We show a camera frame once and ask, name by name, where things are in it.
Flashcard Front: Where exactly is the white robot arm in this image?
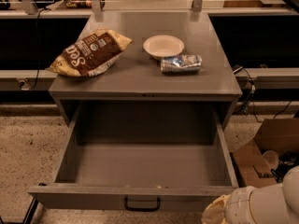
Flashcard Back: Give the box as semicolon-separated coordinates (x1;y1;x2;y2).
201;166;299;224

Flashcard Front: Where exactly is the grey metal drawer cabinet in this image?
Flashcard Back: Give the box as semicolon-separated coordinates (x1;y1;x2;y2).
50;11;241;124

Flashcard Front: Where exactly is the black cables right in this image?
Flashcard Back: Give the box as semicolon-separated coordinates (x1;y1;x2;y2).
232;64;293;123

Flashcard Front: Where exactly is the grey top drawer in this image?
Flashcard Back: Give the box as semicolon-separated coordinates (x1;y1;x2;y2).
29;101;238;211

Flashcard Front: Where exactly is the brown chip bag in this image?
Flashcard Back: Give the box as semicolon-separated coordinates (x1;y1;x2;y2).
48;29;132;77

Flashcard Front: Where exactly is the clear plastic cup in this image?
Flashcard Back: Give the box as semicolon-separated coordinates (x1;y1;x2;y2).
263;150;279;170

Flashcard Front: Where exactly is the black power cable left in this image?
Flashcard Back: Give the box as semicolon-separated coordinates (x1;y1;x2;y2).
28;7;50;91

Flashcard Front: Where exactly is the crushed blue white can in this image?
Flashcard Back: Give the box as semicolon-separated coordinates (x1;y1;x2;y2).
161;55;202;73

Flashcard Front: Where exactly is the cardboard box with items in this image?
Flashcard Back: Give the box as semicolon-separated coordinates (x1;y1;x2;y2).
232;118;299;188

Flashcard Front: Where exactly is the black drawer handle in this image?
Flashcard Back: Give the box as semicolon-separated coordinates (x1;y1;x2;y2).
123;197;161;212

